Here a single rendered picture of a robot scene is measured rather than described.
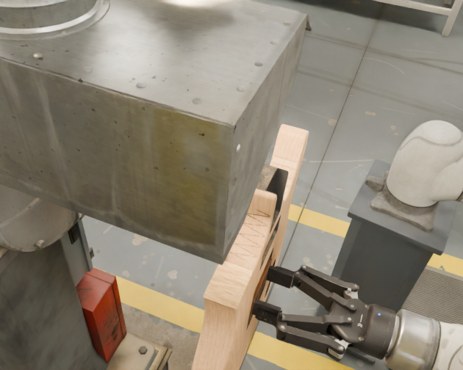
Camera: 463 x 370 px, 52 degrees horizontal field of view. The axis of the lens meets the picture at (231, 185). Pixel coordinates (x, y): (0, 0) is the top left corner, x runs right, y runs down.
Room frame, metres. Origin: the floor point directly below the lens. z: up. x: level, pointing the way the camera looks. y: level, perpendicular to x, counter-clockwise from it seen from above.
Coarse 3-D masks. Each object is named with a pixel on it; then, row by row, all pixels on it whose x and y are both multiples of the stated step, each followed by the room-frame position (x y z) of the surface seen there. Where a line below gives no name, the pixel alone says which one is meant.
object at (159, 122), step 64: (128, 0) 0.38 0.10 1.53; (192, 0) 0.39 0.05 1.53; (0, 64) 0.28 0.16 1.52; (64, 64) 0.28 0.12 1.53; (128, 64) 0.28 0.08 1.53; (192, 64) 0.29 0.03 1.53; (256, 64) 0.30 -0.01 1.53; (0, 128) 0.28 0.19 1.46; (64, 128) 0.26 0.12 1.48; (128, 128) 0.25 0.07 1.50; (192, 128) 0.23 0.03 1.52; (256, 128) 0.28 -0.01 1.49; (64, 192) 0.27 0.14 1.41; (128, 192) 0.25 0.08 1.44; (192, 192) 0.23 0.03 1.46
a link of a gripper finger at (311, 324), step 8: (280, 312) 0.37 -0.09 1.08; (280, 320) 0.36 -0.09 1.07; (288, 320) 0.36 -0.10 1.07; (296, 320) 0.36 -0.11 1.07; (304, 320) 0.36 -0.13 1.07; (312, 320) 0.37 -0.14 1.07; (320, 320) 0.37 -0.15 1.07; (328, 320) 0.36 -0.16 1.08; (336, 320) 0.37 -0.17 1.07; (344, 320) 0.37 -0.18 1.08; (352, 320) 0.37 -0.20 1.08; (304, 328) 0.36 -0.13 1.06; (312, 328) 0.36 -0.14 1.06; (320, 328) 0.36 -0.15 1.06
